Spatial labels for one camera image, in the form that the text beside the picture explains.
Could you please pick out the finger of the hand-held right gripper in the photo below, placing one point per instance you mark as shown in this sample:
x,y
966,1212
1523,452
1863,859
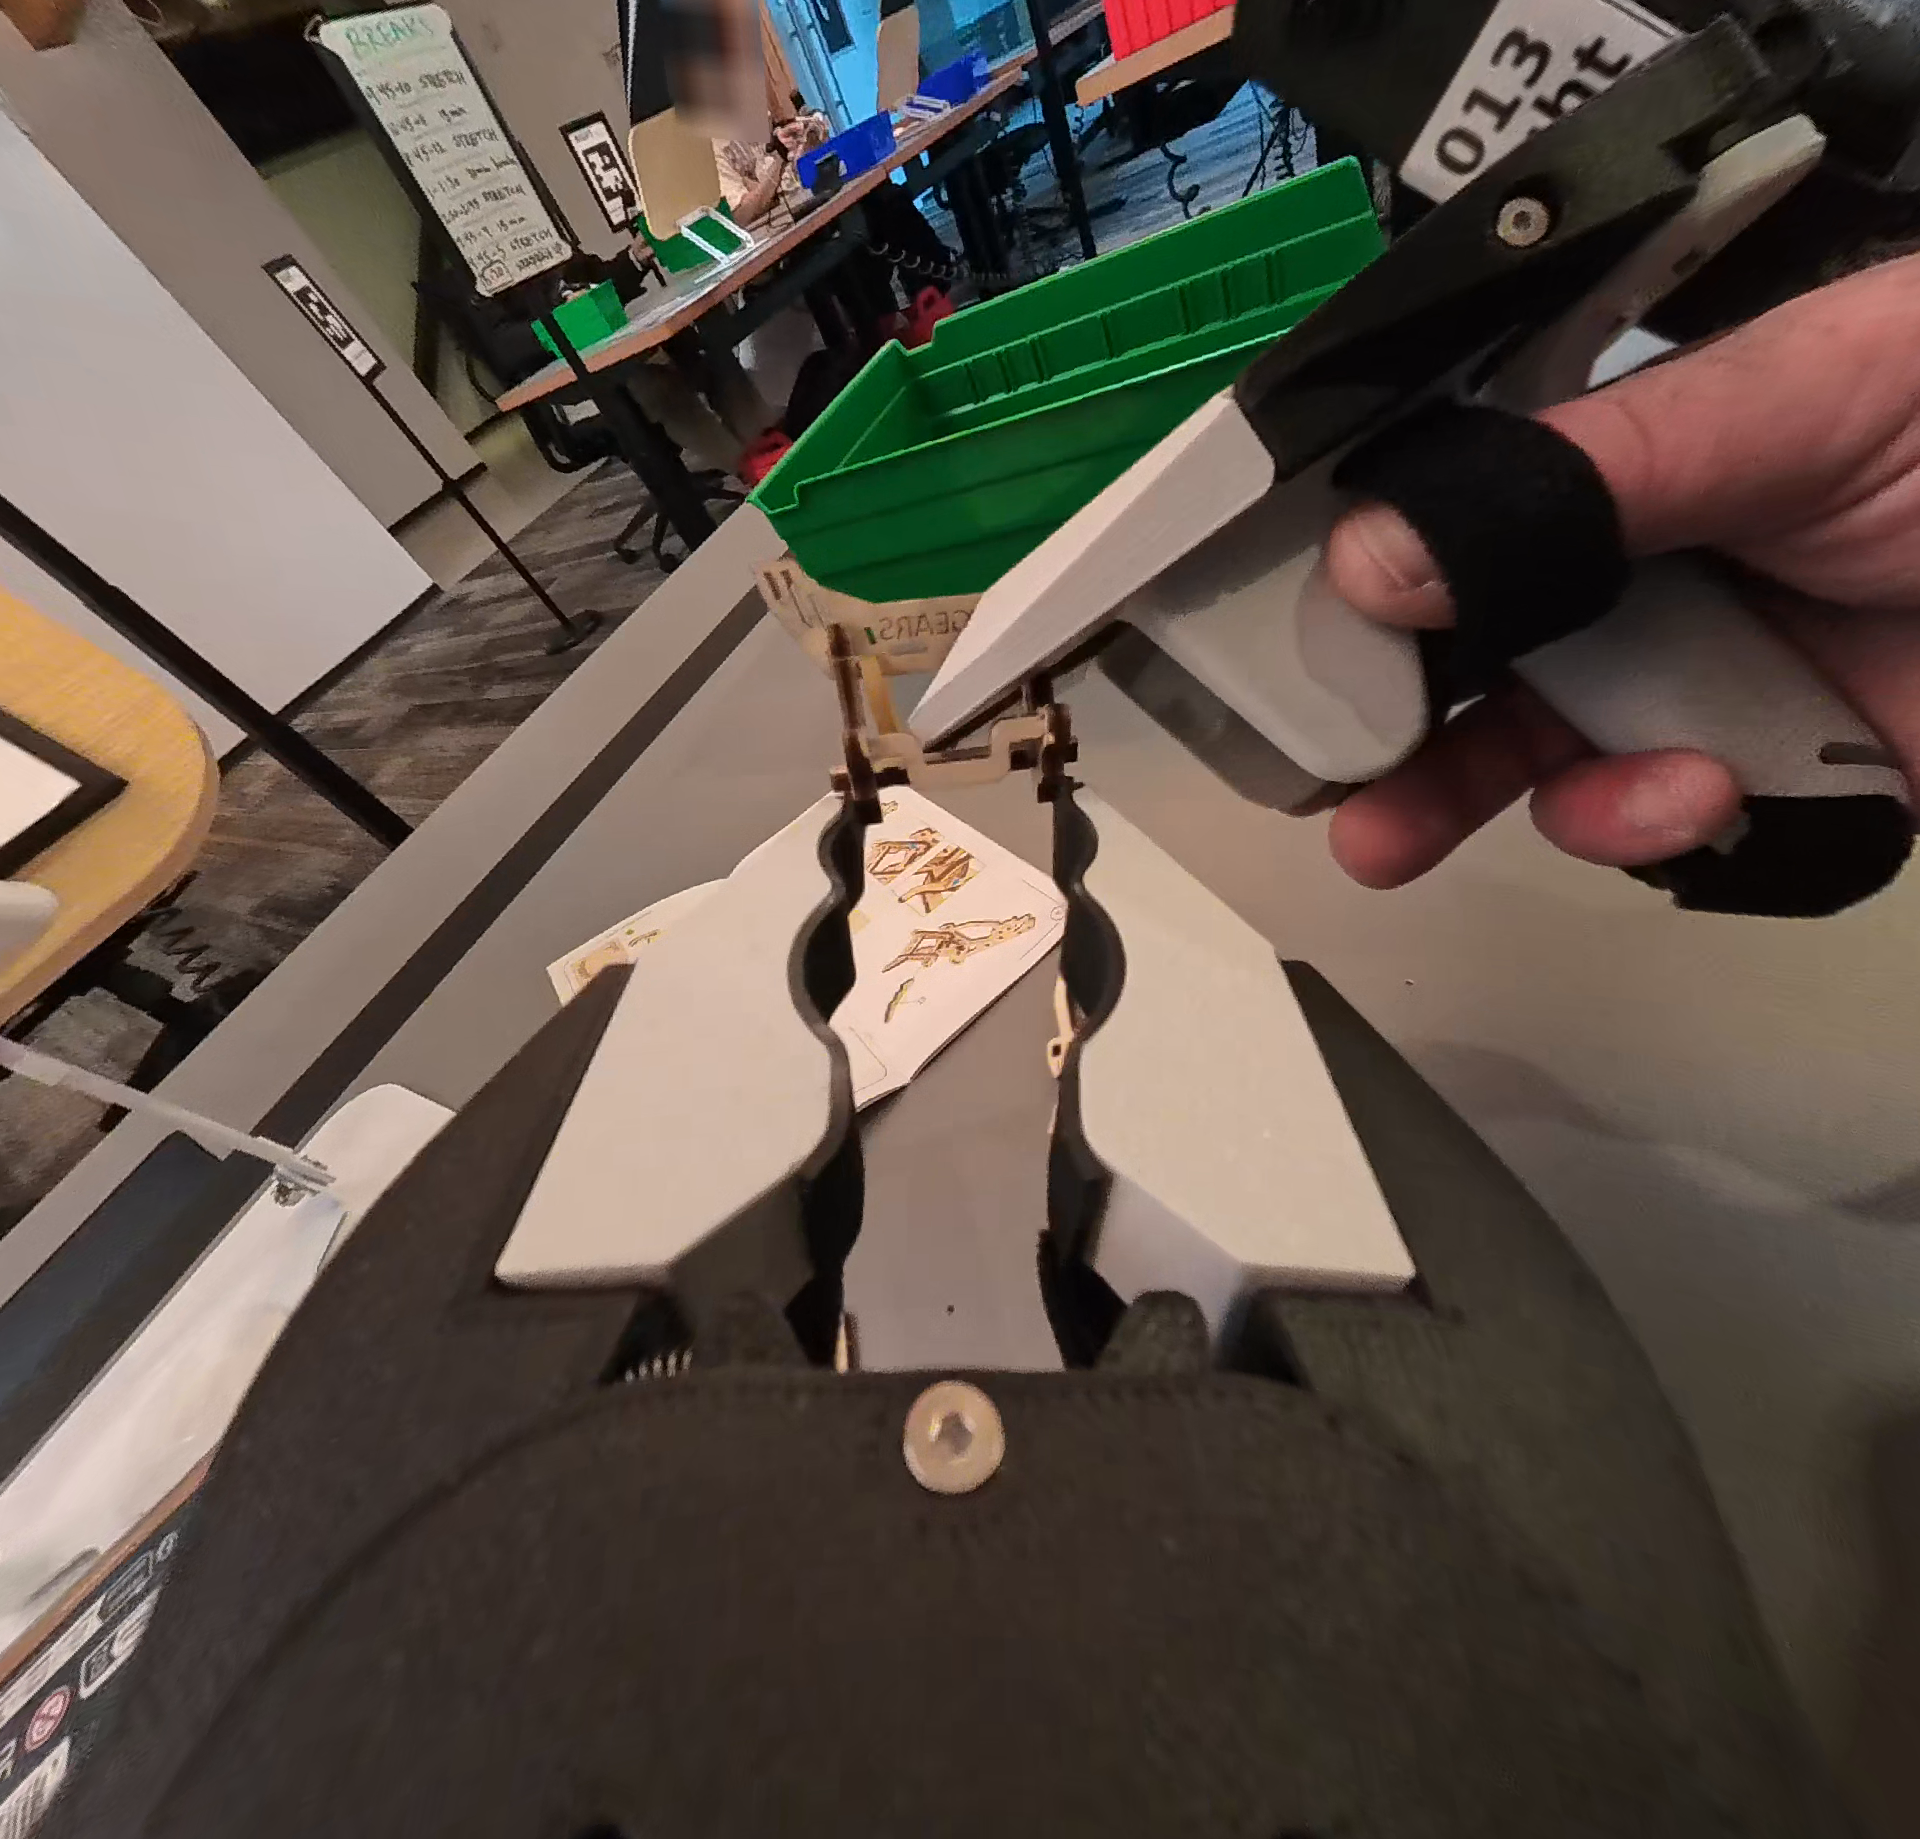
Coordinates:
x,y
1110,565

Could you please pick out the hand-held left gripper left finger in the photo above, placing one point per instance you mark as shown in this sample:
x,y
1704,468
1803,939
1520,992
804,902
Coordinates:
x,y
675,1120

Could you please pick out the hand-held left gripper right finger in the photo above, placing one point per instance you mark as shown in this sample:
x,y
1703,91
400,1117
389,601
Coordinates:
x,y
1246,1120

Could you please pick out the wooden model frame part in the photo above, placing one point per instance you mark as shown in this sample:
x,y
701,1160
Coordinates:
x,y
961,760

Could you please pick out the person's right hand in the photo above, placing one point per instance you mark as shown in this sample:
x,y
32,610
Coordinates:
x,y
1770,428

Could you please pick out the wooden top workbench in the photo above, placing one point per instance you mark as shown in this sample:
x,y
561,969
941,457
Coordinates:
x,y
1155,68

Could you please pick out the red storage tote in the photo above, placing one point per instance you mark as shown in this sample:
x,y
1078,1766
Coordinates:
x,y
768,454
921,311

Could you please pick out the tall black stand with base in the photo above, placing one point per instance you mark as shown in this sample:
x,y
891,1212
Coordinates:
x,y
1051,99

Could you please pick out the open instruction booklet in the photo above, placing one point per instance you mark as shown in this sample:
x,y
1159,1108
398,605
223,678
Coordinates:
x,y
961,939

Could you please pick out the blue plastic bin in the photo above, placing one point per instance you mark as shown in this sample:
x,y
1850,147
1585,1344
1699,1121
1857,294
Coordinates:
x,y
953,82
841,159

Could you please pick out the long wooden top table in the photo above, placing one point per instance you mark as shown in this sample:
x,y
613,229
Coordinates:
x,y
646,321

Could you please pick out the row of small green bins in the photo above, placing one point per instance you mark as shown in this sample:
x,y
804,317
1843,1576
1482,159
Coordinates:
x,y
581,321

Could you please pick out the pale wooden book stand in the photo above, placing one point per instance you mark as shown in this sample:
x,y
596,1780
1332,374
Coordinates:
x,y
675,168

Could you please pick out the small framed marker sign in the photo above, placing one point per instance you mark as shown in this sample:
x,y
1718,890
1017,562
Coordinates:
x,y
600,168

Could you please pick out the handwritten whiteboard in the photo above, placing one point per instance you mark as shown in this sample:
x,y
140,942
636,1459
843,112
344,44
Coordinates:
x,y
435,144

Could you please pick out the dark cardboard kit box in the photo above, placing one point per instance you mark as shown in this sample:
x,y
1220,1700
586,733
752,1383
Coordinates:
x,y
91,1689

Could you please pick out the black sign stand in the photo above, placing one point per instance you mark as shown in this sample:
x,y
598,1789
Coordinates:
x,y
323,311

